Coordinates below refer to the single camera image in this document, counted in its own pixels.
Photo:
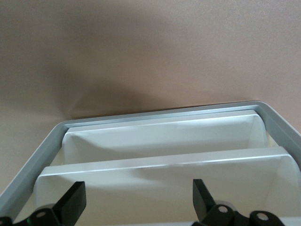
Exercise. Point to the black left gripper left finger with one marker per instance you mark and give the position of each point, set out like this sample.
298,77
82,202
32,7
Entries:
70,207

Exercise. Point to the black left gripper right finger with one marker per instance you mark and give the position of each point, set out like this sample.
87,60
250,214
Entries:
204,204

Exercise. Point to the white drawer cabinet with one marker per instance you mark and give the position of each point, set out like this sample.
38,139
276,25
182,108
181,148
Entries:
31,169

